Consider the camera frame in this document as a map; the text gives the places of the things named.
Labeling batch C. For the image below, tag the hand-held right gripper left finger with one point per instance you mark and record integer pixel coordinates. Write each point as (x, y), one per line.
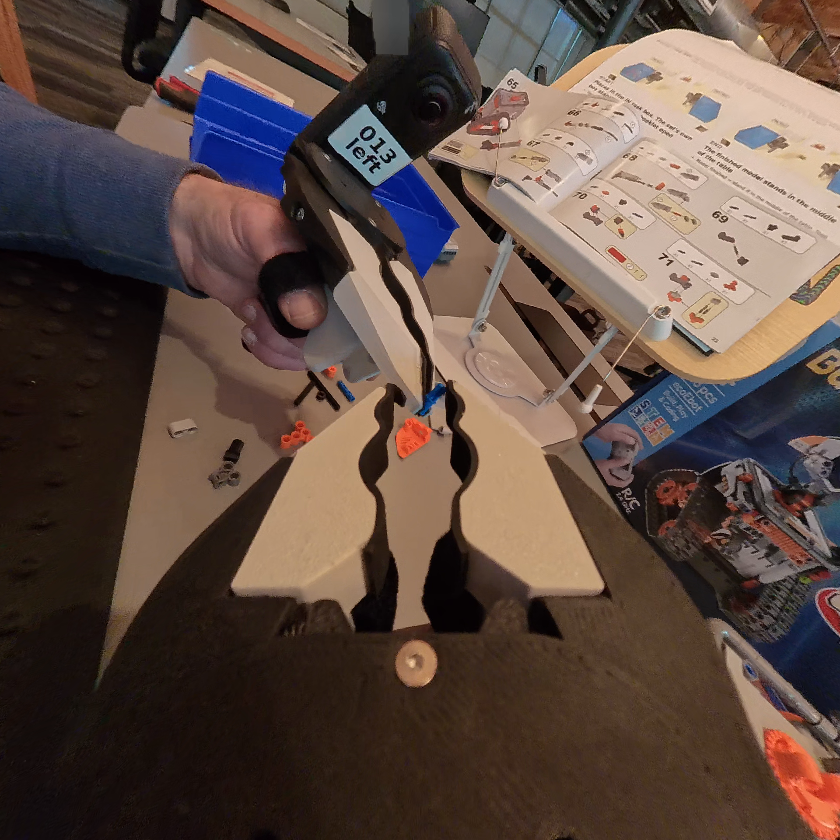
(308, 525)

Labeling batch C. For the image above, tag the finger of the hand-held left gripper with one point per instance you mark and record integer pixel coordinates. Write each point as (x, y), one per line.
(377, 308)
(423, 308)

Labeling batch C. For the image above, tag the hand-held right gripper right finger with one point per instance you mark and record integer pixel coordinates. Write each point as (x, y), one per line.
(531, 525)

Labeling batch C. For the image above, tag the blue pin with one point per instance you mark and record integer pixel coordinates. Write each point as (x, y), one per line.
(430, 399)
(346, 392)

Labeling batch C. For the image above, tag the dark grey angled beam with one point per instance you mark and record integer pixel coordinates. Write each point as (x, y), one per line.
(223, 478)

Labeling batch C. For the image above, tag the person's left forearm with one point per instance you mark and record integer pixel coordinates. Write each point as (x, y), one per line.
(79, 184)

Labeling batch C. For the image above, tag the person's left hand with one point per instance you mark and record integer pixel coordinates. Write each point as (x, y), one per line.
(223, 236)

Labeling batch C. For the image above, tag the grey motor block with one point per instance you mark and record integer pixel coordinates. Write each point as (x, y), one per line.
(449, 250)

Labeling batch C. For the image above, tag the orange T-shaped connector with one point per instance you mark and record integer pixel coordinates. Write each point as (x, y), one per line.
(295, 438)

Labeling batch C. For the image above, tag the black long axle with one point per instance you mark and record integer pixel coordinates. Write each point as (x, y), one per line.
(326, 394)

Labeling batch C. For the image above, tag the white stand with wooden tray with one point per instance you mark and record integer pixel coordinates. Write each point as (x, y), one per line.
(544, 420)

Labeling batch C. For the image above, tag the black medium axle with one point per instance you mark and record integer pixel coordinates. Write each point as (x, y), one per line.
(306, 394)

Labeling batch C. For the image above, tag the orange angled panel piece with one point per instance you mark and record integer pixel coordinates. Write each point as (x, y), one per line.
(412, 439)

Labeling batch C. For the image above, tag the blue bin with white label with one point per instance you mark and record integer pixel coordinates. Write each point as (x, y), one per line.
(262, 144)

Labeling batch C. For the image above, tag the blue printed cardboard box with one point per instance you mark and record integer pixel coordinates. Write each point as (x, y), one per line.
(689, 525)

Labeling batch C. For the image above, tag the light grey two-hole connector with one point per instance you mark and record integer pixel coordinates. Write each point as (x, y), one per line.
(182, 428)

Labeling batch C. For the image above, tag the black office chair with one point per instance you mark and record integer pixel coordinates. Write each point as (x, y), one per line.
(151, 39)

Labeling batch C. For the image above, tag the black studded foam mat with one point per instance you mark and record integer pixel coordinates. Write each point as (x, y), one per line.
(65, 459)

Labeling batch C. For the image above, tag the white instruction booklet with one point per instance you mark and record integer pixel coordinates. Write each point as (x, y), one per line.
(656, 197)

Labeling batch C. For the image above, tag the grey tracked toy robot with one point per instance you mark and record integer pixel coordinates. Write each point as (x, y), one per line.
(800, 781)

